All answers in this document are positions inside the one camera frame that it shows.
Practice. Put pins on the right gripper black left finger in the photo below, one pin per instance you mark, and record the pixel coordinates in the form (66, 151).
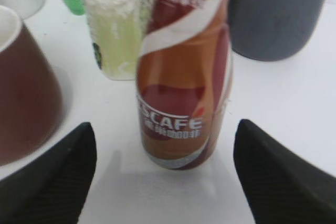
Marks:
(54, 187)

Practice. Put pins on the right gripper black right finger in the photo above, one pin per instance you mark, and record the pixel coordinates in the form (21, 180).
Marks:
(280, 186)

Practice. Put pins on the brown Nescafe coffee bottle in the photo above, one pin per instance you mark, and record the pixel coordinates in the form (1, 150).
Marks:
(183, 80)

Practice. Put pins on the red ceramic mug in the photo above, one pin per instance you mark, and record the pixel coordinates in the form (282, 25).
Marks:
(31, 99)

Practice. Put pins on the dark grey ceramic mug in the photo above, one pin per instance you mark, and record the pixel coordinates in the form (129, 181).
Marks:
(272, 30)

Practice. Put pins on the white capped milky drink bottle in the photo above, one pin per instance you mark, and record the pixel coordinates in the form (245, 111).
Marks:
(117, 28)

